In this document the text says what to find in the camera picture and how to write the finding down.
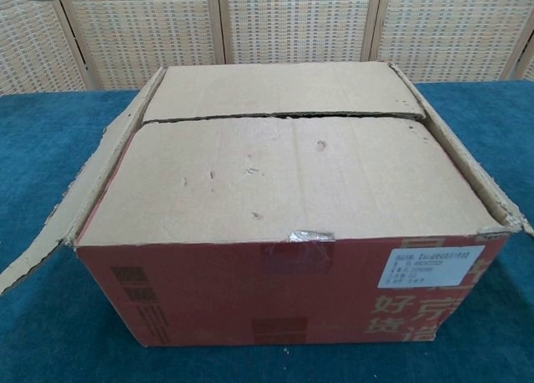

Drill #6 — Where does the blue carpet table mat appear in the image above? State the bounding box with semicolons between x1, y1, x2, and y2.
0;78;534;383

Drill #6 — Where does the woven folding screen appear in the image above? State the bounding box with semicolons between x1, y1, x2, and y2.
0;0;534;97

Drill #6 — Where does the red cardboard box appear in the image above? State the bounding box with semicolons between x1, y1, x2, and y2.
0;61;534;350

